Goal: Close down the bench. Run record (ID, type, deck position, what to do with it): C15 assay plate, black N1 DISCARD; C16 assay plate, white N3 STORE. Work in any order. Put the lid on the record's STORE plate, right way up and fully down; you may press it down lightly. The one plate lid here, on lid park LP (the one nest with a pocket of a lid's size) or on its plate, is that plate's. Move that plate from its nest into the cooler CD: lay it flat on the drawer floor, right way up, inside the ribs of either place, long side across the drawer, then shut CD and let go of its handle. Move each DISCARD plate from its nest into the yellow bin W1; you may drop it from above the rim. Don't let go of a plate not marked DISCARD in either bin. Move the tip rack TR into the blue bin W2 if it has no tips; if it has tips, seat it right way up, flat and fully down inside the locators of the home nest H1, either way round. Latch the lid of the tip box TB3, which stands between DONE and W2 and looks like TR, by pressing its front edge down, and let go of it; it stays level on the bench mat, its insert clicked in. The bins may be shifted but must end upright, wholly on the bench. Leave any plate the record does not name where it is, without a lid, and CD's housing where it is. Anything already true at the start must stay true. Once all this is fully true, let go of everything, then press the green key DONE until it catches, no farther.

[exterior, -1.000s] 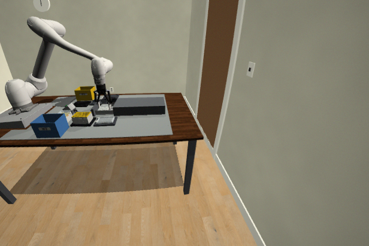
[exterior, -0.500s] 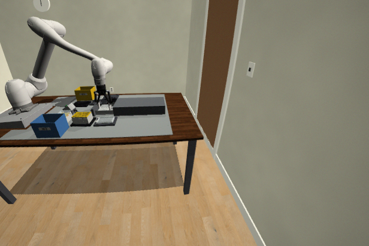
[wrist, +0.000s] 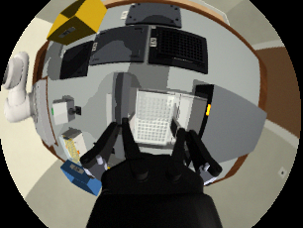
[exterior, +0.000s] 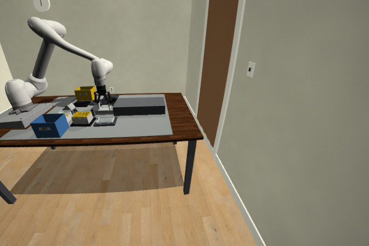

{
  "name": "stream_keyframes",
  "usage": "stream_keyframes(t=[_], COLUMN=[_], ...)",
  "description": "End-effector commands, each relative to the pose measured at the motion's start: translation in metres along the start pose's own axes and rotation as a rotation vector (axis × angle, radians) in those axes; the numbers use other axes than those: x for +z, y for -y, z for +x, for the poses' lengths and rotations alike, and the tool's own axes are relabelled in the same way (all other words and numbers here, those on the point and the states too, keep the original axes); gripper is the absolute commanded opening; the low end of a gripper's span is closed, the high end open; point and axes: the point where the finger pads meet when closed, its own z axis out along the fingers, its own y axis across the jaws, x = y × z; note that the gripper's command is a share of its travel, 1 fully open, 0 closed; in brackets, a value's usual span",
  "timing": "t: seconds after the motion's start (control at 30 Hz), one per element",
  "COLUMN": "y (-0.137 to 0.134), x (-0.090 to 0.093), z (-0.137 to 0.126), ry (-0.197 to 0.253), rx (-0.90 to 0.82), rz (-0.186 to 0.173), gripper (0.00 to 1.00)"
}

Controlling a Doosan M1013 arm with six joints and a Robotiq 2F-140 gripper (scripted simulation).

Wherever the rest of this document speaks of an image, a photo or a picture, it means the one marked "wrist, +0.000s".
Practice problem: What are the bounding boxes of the blue open-top bin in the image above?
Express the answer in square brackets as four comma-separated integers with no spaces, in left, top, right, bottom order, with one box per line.
[60,159,102,196]

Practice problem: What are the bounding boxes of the yellow open-top bin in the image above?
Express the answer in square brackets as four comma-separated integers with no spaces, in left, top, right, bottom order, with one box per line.
[47,0,107,46]

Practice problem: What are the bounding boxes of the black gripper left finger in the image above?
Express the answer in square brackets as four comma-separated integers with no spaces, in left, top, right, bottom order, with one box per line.
[79,112,149,181]

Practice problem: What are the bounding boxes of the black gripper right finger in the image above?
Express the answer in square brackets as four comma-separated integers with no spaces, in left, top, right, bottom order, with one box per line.
[165,116,223,186]

